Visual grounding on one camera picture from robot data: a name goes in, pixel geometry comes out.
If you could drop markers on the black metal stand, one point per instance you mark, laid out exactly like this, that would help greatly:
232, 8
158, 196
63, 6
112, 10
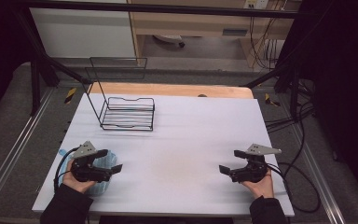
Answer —
35, 81
293, 90

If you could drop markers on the white wall socket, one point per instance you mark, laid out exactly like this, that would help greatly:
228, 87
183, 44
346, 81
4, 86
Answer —
256, 3

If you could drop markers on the light blue towel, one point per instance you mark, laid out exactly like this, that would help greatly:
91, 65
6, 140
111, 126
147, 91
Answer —
108, 161

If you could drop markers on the light wooden desk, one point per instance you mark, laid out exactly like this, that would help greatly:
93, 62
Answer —
199, 23

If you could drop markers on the person's left hand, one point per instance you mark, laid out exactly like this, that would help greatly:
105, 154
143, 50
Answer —
74, 185

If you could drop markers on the white cabinet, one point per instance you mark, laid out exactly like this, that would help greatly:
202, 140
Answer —
80, 34

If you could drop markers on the black metal crossbar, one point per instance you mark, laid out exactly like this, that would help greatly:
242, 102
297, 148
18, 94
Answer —
167, 8

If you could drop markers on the white chair base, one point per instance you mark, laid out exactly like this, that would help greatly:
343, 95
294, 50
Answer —
169, 39

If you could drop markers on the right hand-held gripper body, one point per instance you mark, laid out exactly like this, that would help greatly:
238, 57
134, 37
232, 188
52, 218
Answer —
251, 172

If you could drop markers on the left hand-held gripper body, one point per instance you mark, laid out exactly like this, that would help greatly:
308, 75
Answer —
87, 172

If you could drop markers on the person's right hand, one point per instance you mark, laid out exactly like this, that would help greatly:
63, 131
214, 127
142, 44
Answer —
262, 188

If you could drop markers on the black curtain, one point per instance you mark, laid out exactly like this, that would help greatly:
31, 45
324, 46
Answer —
345, 77
0, 46

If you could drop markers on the aluminium rail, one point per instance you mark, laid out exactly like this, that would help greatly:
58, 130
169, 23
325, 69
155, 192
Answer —
320, 180
12, 155

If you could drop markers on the white table mat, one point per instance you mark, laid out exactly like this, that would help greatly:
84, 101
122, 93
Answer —
183, 140

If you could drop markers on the wooden table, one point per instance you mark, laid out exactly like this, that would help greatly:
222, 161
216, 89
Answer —
167, 89

